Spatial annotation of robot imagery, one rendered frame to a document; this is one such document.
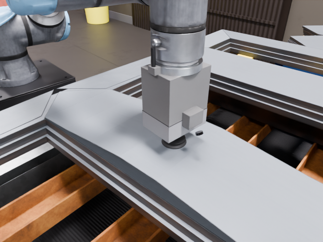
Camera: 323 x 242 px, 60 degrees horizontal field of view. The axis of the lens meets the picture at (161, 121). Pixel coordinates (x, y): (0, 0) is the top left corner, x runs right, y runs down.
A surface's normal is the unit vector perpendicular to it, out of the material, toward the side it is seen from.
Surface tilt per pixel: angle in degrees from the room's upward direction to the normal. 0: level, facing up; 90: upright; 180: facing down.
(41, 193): 90
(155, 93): 90
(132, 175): 0
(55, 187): 90
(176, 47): 90
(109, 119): 7
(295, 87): 0
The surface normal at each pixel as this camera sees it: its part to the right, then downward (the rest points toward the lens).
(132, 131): -0.08, -0.88
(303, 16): -0.74, 0.37
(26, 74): 0.79, 0.03
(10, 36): 0.58, 0.44
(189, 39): 0.39, 0.50
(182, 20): 0.09, 0.54
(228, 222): 0.09, -0.79
